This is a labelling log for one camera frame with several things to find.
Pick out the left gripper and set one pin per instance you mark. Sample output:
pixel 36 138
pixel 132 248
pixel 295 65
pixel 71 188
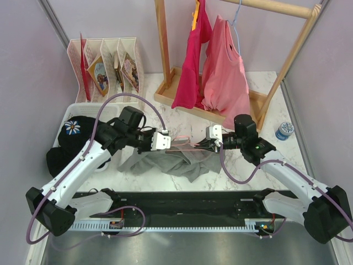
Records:
pixel 150 132

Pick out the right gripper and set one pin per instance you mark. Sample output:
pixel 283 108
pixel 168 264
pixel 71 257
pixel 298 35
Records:
pixel 209 144

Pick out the pink wire hanger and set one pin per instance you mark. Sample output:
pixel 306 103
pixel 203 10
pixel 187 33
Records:
pixel 183 145

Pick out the grey t-shirt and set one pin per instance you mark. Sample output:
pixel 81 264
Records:
pixel 175 165

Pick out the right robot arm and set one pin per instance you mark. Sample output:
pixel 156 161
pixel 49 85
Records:
pixel 323 211

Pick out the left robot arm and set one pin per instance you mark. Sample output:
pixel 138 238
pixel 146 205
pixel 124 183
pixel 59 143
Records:
pixel 54 205

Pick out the pink t-shirt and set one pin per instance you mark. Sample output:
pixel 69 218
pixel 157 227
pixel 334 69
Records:
pixel 224 82

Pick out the magenta t-shirt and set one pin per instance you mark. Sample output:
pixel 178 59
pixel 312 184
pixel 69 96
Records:
pixel 188 93

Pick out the orange hanger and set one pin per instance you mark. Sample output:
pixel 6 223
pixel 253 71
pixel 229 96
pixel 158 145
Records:
pixel 195 15

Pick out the blue white round container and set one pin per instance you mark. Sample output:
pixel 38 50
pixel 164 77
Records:
pixel 284 131

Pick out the white laundry basket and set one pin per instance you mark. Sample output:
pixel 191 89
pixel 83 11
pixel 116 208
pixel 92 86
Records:
pixel 90 110

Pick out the black clothing with daisy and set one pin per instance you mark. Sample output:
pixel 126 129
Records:
pixel 73 135

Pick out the children's book pink cover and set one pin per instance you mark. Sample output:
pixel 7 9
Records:
pixel 129 70

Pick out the white magazine file rack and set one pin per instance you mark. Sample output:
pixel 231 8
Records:
pixel 107 47

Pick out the red folder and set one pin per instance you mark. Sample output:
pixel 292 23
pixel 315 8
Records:
pixel 83 70

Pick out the children's book yellow cover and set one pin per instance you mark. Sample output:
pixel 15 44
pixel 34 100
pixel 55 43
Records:
pixel 98 74

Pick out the thin dark book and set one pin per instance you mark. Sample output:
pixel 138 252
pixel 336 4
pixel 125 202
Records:
pixel 117 69

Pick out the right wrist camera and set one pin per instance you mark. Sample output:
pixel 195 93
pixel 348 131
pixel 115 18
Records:
pixel 214 135

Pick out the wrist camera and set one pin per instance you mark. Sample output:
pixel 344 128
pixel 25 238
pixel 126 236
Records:
pixel 160 141
pixel 214 135

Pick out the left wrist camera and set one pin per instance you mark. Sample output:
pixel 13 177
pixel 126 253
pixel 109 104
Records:
pixel 160 141

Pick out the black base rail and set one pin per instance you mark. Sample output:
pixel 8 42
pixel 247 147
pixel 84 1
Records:
pixel 186 209

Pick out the white cable duct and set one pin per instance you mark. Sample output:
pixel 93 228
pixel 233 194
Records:
pixel 100 225

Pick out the blue wire hanger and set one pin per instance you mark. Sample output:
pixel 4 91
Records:
pixel 234 25

